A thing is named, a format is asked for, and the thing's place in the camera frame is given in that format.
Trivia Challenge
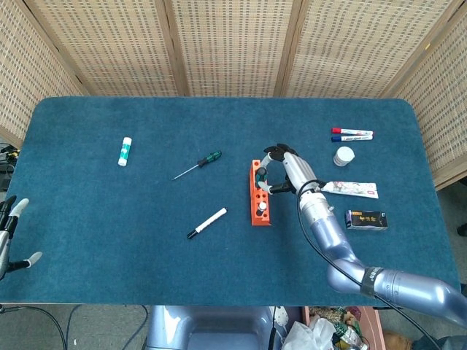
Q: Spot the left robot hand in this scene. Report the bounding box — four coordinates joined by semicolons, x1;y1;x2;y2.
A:
0;195;43;281

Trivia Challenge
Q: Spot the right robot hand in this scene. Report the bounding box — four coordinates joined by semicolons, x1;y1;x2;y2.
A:
259;143;325;196

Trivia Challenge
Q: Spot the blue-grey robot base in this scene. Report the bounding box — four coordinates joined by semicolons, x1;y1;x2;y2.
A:
145;305;282;350

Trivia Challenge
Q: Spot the orange tool holder block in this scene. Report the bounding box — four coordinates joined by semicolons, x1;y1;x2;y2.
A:
250;158;273;228

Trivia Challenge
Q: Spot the white round jar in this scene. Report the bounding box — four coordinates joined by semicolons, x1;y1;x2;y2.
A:
332;146;355;168

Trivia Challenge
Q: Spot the black electrical equipment pile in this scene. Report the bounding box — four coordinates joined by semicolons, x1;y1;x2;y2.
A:
0;144;20;193

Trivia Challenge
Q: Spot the white toothpaste tube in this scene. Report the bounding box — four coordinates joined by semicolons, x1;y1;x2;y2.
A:
320;180;379;200

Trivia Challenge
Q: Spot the blue cap whiteboard marker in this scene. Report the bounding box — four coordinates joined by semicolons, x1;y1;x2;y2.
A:
331;133;375;143

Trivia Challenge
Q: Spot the red cap whiteboard marker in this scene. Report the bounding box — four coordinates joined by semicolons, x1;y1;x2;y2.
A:
331;127;374;136

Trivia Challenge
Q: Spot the black purple carton box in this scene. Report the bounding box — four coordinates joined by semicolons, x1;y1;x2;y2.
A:
344;209;390;231

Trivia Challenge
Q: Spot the green black striped screwdriver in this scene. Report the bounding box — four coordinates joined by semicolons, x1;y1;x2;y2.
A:
171;149;223;182

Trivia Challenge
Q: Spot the blue carpet table mat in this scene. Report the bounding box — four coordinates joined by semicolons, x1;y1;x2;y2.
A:
0;96;461;306

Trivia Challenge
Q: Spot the black cap whiteboard marker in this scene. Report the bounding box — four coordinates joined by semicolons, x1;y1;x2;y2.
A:
186;206;229;241

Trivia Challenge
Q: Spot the white green glue stick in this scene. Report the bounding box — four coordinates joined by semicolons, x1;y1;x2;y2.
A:
117;136;132;167

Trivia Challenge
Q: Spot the woven bamboo folding screen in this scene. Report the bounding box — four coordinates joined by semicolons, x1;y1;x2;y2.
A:
0;0;467;191

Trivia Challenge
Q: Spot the white plastic bag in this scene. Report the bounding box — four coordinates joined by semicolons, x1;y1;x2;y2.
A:
282;316;336;350

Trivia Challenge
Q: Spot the pink waste bin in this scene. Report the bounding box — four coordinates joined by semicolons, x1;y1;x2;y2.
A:
302;306;383;350

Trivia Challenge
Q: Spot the brown leather shoe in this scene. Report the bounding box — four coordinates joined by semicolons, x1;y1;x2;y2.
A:
381;330;414;350

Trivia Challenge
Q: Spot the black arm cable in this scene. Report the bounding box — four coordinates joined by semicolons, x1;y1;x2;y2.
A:
296;179;443;350

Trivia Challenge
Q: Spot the black floor cable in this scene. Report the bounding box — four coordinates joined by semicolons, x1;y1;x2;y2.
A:
120;305;150;350
0;305;69;350

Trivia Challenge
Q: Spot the blue floor cable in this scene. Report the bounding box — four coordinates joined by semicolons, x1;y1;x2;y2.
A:
65;305;87;346

